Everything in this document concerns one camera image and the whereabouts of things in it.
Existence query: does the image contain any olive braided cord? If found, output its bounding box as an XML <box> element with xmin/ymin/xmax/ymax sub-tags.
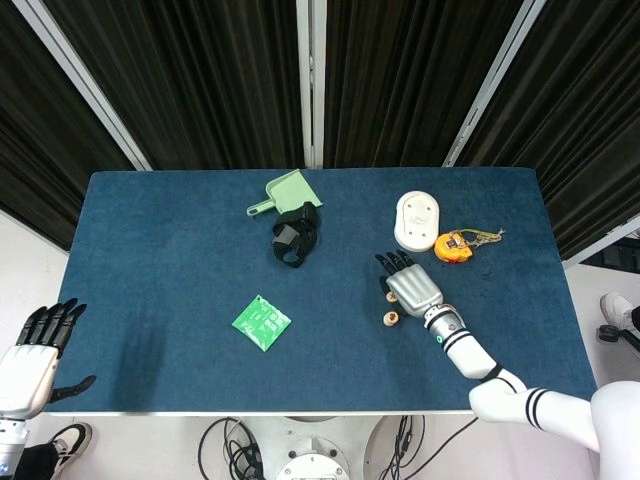
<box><xmin>452</xmin><ymin>227</ymin><xmax>506</xmax><ymax>247</ymax></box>

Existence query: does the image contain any white oval plastic case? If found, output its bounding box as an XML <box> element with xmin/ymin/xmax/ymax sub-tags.
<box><xmin>393</xmin><ymin>190</ymin><xmax>442</xmax><ymax>253</ymax></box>

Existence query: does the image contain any white and black sneaker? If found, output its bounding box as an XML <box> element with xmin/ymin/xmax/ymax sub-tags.
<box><xmin>49</xmin><ymin>422</ymin><xmax>94</xmax><ymax>469</ymax></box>

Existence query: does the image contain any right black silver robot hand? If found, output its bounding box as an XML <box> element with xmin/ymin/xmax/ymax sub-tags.
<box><xmin>374</xmin><ymin>249</ymin><xmax>445</xmax><ymax>318</ymax></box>

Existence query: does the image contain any light green plastic dustpan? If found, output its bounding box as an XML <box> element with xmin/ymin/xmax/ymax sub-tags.
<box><xmin>246</xmin><ymin>169</ymin><xmax>324</xmax><ymax>218</ymax></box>

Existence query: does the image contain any plain white sneaker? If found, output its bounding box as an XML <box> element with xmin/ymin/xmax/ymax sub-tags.
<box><xmin>599</xmin><ymin>293</ymin><xmax>635</xmax><ymax>329</ymax></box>

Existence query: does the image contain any blue felt table cover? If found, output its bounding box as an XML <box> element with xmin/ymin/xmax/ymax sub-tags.
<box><xmin>43</xmin><ymin>167</ymin><xmax>599</xmax><ymax>416</ymax></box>

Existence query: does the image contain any orange tape measure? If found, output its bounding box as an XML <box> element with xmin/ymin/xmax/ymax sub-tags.
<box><xmin>433</xmin><ymin>230</ymin><xmax>474</xmax><ymax>265</ymax></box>

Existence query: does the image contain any black trouser leg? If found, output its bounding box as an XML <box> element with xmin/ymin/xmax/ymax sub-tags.
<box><xmin>622</xmin><ymin>304</ymin><xmax>640</xmax><ymax>351</ymax></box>
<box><xmin>22</xmin><ymin>443</ymin><xmax>61</xmax><ymax>480</ymax></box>

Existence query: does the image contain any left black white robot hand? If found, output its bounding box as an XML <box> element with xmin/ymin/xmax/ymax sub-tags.
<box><xmin>0</xmin><ymin>298</ymin><xmax>96</xmax><ymax>422</ymax></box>

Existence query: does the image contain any dark grated box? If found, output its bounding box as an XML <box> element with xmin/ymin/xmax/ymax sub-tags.
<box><xmin>599</xmin><ymin>234</ymin><xmax>640</xmax><ymax>269</ymax></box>

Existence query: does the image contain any green foil sachet packet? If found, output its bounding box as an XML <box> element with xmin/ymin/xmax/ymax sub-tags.
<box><xmin>231</xmin><ymin>293</ymin><xmax>293</xmax><ymax>354</ymax></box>

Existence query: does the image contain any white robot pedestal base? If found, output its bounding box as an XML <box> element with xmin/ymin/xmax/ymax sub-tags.
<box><xmin>244</xmin><ymin>414</ymin><xmax>384</xmax><ymax>480</ymax></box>

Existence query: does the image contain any black cable bundle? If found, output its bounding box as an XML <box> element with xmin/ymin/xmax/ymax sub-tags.
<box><xmin>198</xmin><ymin>416</ymin><xmax>264</xmax><ymax>480</ymax></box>
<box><xmin>382</xmin><ymin>414</ymin><xmax>476</xmax><ymax>480</ymax></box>

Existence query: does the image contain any white metal frame post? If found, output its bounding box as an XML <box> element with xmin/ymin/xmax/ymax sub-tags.
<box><xmin>442</xmin><ymin>0</ymin><xmax>550</xmax><ymax>169</ymax></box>
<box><xmin>295</xmin><ymin>0</ymin><xmax>327</xmax><ymax>170</ymax></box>
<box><xmin>12</xmin><ymin>0</ymin><xmax>154</xmax><ymax>172</ymax></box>

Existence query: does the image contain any black strap band device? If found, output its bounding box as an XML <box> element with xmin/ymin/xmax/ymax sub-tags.
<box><xmin>271</xmin><ymin>201</ymin><xmax>321</xmax><ymax>270</ymax></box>

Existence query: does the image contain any black pleated curtain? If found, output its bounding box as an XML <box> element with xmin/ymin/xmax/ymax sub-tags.
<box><xmin>457</xmin><ymin>0</ymin><xmax>640</xmax><ymax>261</ymax></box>
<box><xmin>42</xmin><ymin>0</ymin><xmax>307</xmax><ymax>171</ymax></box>
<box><xmin>0</xmin><ymin>0</ymin><xmax>136</xmax><ymax>251</ymax></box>
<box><xmin>323</xmin><ymin>0</ymin><xmax>526</xmax><ymax>169</ymax></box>

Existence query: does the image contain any white metal frame rail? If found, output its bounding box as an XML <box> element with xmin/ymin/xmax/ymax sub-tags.
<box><xmin>560</xmin><ymin>212</ymin><xmax>640</xmax><ymax>266</ymax></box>

